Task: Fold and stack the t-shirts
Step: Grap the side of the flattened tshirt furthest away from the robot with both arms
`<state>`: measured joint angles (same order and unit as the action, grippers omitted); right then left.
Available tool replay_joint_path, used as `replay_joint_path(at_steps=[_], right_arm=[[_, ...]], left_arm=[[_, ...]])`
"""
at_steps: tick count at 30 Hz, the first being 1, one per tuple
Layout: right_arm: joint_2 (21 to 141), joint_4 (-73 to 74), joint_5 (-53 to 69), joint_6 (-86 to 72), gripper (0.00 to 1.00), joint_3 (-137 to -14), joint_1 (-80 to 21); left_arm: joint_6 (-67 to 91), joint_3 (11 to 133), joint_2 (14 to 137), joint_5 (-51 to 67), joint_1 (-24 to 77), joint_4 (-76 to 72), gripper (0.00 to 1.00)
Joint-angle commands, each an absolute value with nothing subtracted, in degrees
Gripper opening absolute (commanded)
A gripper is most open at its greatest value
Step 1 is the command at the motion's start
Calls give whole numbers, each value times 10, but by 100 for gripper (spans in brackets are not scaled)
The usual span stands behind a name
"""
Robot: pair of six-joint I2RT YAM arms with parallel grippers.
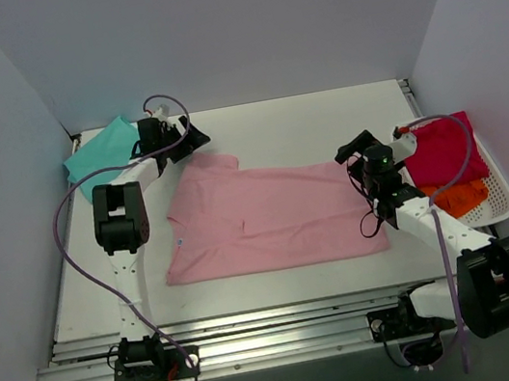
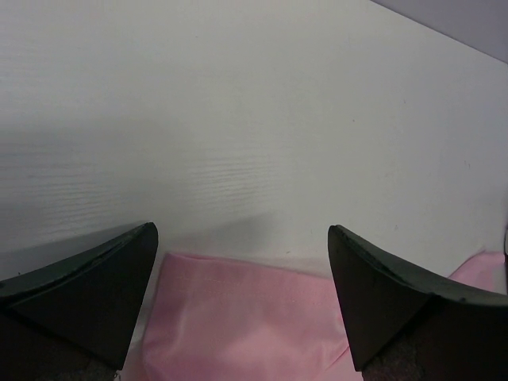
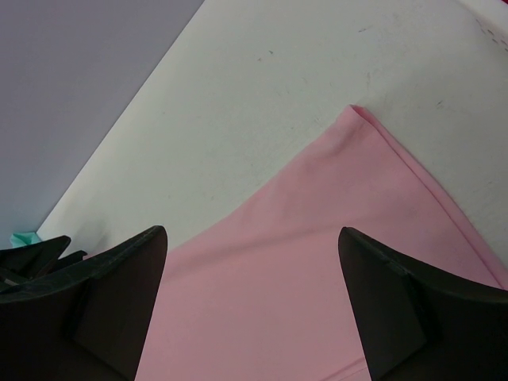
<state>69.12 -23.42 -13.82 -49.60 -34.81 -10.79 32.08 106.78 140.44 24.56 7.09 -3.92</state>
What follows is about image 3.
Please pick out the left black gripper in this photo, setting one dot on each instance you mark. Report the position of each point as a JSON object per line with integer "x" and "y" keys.
{"x": 20, "y": 265}

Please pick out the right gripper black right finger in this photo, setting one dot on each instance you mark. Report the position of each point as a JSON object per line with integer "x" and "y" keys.
{"x": 418, "y": 322}

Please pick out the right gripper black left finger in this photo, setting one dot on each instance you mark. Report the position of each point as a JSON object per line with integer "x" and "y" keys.
{"x": 88, "y": 321}

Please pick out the pink t-shirt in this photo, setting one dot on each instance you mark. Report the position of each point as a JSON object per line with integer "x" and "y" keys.
{"x": 261, "y": 296}

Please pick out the teal folded t-shirt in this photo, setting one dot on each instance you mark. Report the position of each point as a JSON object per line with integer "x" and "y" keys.
{"x": 22, "y": 239}

